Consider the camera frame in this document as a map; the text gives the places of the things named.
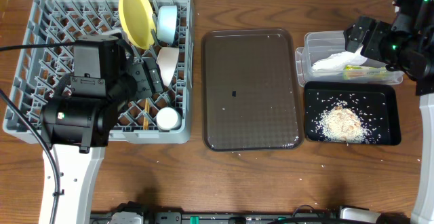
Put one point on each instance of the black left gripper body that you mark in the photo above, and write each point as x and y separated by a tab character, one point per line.
146	78

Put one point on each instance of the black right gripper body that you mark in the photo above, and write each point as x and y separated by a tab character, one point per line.
384	46

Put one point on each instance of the wooden chopstick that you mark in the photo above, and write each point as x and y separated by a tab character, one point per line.
144	115
148	113

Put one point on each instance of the white pink bowl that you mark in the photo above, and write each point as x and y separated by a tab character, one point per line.
167	61

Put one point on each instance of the green snack wrapper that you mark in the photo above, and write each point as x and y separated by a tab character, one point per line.
353	72

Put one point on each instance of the small white cup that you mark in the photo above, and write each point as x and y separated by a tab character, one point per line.
168	119

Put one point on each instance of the yellow plate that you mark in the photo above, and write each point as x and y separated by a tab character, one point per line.
136	17

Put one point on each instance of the light blue bowl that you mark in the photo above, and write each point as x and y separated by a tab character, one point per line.
167	23

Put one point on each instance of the rice food waste pile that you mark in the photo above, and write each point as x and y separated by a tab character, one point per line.
342	118

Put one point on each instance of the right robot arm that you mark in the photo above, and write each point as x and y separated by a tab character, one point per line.
405	45

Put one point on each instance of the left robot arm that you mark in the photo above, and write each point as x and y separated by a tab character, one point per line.
77	120

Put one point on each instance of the black waste tray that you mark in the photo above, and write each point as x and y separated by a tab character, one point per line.
381	97

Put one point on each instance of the clear plastic bin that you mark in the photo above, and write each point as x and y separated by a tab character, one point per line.
320	45

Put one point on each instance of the grey dish rack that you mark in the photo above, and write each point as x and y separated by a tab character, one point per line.
57	21

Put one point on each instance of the dark brown serving tray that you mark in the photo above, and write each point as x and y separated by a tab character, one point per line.
251	97

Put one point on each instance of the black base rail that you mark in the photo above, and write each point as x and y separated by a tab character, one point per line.
132	212

